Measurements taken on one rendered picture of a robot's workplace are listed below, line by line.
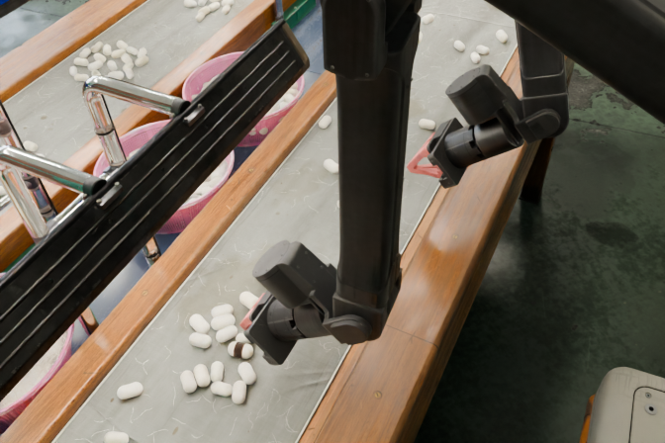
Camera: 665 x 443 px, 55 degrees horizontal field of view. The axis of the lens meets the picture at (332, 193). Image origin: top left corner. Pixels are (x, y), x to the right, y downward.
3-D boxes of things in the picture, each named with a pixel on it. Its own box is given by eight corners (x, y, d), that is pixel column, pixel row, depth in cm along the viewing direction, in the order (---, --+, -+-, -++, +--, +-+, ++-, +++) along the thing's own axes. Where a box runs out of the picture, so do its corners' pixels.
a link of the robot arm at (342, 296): (392, -7, 39) (439, -73, 46) (308, -22, 41) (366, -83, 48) (374, 361, 69) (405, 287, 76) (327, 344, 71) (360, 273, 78)
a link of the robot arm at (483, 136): (524, 152, 89) (535, 129, 92) (498, 115, 87) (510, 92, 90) (485, 166, 94) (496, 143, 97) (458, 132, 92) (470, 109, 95)
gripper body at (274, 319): (239, 333, 80) (273, 328, 74) (280, 276, 86) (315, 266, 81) (272, 367, 82) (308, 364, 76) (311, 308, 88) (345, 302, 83)
